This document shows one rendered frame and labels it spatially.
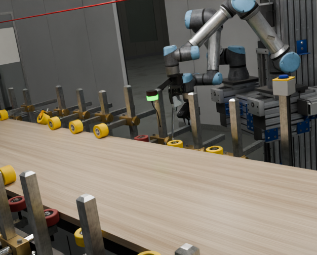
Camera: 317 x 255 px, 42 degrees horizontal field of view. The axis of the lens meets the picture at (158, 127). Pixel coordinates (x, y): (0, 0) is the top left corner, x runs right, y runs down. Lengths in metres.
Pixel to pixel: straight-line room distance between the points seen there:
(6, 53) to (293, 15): 2.71
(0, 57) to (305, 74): 2.79
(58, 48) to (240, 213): 6.32
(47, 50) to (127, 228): 6.52
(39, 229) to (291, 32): 2.00
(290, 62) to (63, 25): 5.32
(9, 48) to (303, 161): 2.88
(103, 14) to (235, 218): 5.35
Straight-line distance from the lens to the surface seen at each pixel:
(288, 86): 1.81
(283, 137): 1.90
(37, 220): 1.31
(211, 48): 2.60
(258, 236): 1.26
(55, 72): 7.64
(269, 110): 2.51
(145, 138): 2.27
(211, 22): 2.43
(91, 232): 1.06
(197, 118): 2.16
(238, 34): 5.02
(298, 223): 1.32
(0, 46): 4.30
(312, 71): 2.89
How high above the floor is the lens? 1.54
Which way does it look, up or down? 15 degrees down
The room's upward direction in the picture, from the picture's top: 7 degrees counter-clockwise
